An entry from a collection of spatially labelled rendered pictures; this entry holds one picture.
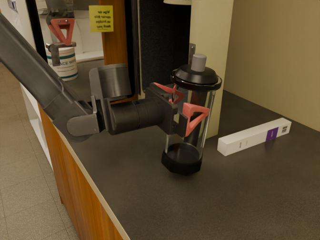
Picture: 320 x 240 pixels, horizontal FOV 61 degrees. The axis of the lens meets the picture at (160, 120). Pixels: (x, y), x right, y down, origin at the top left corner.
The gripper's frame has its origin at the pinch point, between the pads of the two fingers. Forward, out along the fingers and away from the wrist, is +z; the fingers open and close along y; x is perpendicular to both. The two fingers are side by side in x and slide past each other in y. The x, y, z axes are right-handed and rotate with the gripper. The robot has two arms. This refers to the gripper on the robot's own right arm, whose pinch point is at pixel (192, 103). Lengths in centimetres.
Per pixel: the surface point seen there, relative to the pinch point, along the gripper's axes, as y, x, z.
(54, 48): 37.6, -3.9, -20.0
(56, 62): 37.8, 0.2, -19.7
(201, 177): -4.1, 19.2, 3.2
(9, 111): 279, 129, -25
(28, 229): 93, 121, -35
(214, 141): 6.5, 18.7, 17.2
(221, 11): 10.6, -17.6, 14.4
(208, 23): 10.4, -15.0, 10.6
